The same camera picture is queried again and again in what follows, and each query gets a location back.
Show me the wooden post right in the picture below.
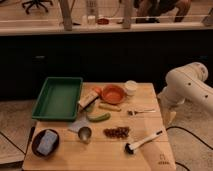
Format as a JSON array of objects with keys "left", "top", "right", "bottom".
[{"left": 122, "top": 0, "right": 134, "bottom": 29}]

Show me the black and white brush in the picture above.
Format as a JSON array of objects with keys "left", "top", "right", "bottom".
[{"left": 125, "top": 130, "right": 163, "bottom": 155}]

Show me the blue sponge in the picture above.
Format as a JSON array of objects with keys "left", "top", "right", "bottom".
[{"left": 37, "top": 130, "right": 57, "bottom": 155}]

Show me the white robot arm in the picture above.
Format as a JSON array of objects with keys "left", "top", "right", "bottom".
[{"left": 157, "top": 62, "right": 213, "bottom": 126}]

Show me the small metal cup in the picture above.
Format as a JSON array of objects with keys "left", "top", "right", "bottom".
[{"left": 78, "top": 127, "right": 92, "bottom": 144}]

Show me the red object on counter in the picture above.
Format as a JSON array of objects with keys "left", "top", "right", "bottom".
[{"left": 97, "top": 18, "right": 109, "bottom": 25}]

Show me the translucent tan gripper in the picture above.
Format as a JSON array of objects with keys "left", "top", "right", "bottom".
[{"left": 161, "top": 105, "right": 176, "bottom": 127}]

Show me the brown grape bunch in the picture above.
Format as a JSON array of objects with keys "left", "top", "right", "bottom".
[{"left": 103, "top": 127, "right": 130, "bottom": 139}]

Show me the green cucumber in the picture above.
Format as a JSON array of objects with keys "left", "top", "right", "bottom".
[{"left": 87, "top": 113, "right": 111, "bottom": 122}]

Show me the person in background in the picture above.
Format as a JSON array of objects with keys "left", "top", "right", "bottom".
[{"left": 134, "top": 0, "right": 191, "bottom": 23}]

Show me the silver metal fork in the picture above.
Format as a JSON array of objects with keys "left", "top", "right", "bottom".
[{"left": 127, "top": 110, "right": 156, "bottom": 116}]

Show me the yellow corn piece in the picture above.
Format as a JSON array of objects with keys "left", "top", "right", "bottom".
[{"left": 99, "top": 103, "right": 121, "bottom": 112}]

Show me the white plastic cup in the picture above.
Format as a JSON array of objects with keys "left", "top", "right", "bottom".
[{"left": 124, "top": 80, "right": 138, "bottom": 96}]

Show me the grey cloth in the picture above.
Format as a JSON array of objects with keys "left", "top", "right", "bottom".
[{"left": 68, "top": 115, "right": 89, "bottom": 133}]

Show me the black floor cable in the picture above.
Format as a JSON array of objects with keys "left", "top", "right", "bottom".
[{"left": 166, "top": 125, "right": 213, "bottom": 151}]

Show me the black office chair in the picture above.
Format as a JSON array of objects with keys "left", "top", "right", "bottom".
[{"left": 22, "top": 0, "right": 53, "bottom": 14}]

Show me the dark round plate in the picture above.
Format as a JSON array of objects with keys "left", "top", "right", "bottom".
[{"left": 32, "top": 129, "right": 60, "bottom": 157}]

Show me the wooden post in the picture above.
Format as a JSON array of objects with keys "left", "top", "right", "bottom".
[
  {"left": 59, "top": 0, "right": 72, "bottom": 31},
  {"left": 122, "top": 0, "right": 134, "bottom": 29}
]

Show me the green plastic tray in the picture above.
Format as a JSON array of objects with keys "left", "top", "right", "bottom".
[{"left": 32, "top": 77, "right": 83, "bottom": 121}]

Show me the wooden post left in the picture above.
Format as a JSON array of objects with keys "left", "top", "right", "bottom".
[{"left": 59, "top": 0, "right": 72, "bottom": 31}]

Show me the orange plastic bowl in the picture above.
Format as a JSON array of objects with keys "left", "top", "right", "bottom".
[{"left": 101, "top": 84, "right": 126, "bottom": 105}]

